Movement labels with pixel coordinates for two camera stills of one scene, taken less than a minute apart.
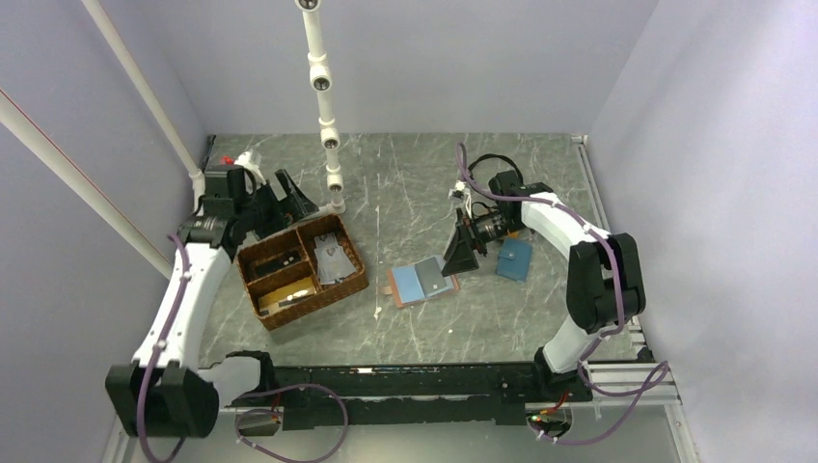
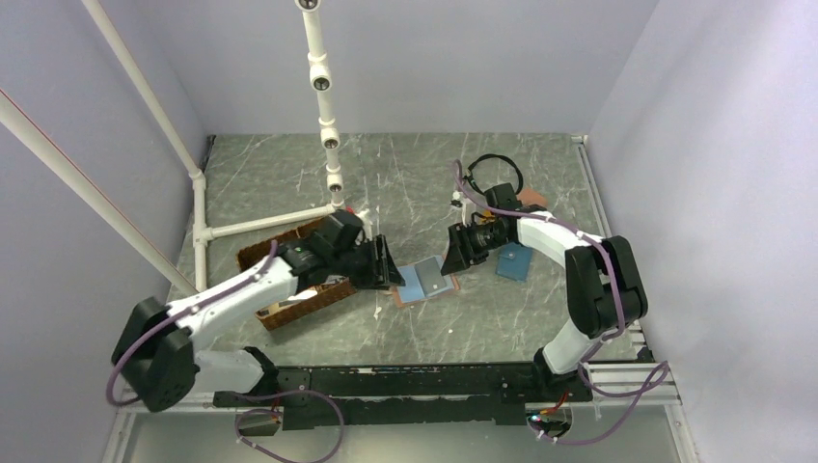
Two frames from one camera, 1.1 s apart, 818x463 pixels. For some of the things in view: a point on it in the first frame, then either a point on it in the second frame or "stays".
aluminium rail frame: [650, 382] stays
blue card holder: [514, 259] stays
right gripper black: [460, 256] stays
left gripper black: [282, 215] -> [382, 271]
